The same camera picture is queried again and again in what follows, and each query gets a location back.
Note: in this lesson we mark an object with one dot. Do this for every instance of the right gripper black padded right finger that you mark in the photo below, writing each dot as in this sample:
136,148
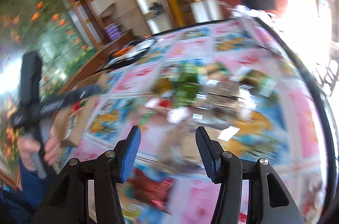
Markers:
209,155

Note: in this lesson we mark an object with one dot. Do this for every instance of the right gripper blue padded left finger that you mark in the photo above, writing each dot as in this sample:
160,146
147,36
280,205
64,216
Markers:
129,151

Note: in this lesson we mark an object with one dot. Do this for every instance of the brown cardboard box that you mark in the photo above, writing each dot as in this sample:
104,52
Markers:
72,121

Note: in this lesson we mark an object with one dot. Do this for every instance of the person's left hand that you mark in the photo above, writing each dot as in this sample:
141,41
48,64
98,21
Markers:
27,146

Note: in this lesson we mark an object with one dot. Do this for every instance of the red snack packet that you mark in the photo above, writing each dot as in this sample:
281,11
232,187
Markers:
155,193

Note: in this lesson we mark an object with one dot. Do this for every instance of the yellow snack packet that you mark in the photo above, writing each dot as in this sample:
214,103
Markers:
162,85

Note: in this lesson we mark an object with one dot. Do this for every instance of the green snack packet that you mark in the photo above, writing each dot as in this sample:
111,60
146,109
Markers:
186,85

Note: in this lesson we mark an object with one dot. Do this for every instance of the wooden sideboard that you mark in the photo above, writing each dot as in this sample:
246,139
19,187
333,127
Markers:
97,60

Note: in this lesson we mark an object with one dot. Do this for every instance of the black white orange bag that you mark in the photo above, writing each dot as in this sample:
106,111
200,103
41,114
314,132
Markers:
129,54

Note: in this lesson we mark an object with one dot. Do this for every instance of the green-edged cracker packet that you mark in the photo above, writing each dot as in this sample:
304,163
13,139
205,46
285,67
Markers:
264,84

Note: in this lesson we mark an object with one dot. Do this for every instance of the flower painted glass panel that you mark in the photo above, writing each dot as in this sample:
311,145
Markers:
51,28

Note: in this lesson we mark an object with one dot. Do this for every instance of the purple bottle left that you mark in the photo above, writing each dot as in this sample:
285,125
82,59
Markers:
112,32

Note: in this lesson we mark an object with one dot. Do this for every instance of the white plastic bag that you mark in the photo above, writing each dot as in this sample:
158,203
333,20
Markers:
243,11

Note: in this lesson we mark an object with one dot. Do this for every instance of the wooden chair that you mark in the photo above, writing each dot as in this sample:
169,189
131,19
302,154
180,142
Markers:
180,12

